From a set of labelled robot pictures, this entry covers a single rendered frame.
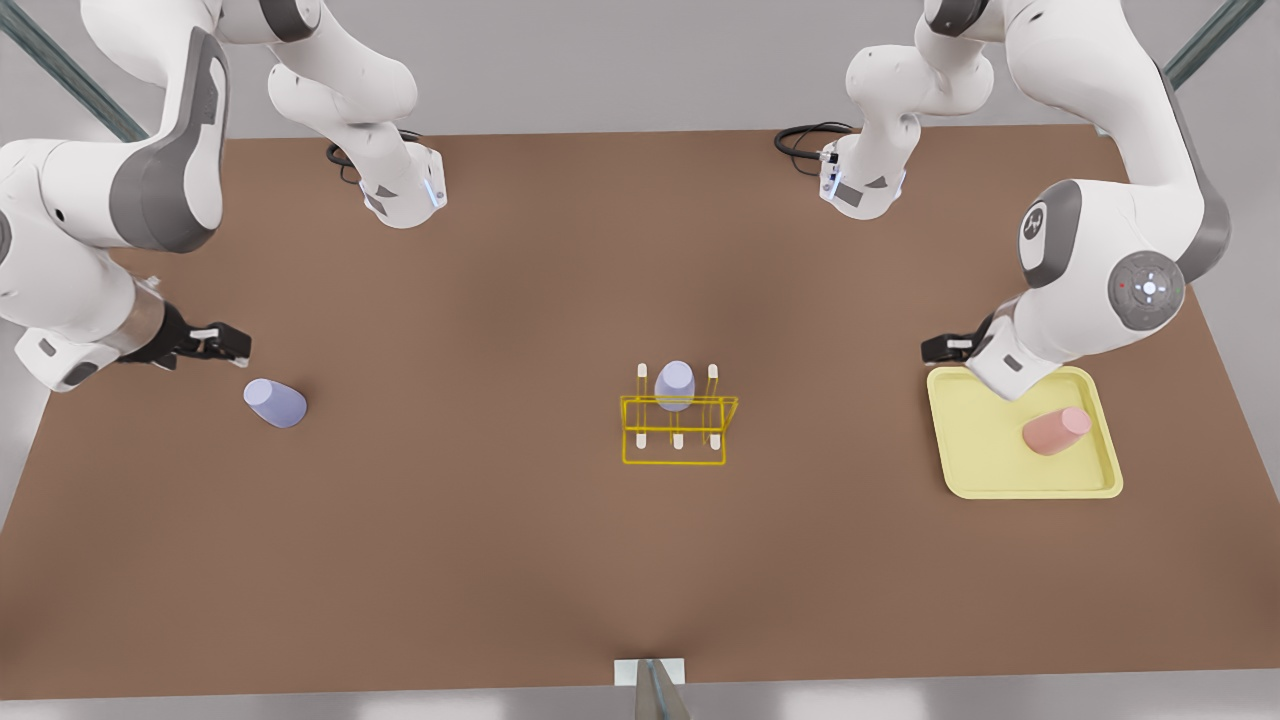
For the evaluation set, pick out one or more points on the pink cup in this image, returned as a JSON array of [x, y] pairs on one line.
[[1055, 431]]

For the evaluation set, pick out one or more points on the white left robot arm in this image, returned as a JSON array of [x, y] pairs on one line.
[[1110, 220]]

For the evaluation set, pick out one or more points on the lavender cup lying sideways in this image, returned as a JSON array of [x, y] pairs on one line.
[[274, 403]]

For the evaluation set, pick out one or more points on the lavender cup upside down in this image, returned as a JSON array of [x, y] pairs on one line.
[[675, 386]]

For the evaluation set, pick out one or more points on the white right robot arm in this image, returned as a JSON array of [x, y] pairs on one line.
[[160, 150]]

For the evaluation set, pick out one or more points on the silver frame post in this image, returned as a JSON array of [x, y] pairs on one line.
[[1210, 35], [655, 690], [70, 70]]

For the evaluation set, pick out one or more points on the pale yellow tray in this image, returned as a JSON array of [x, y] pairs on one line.
[[1000, 460]]

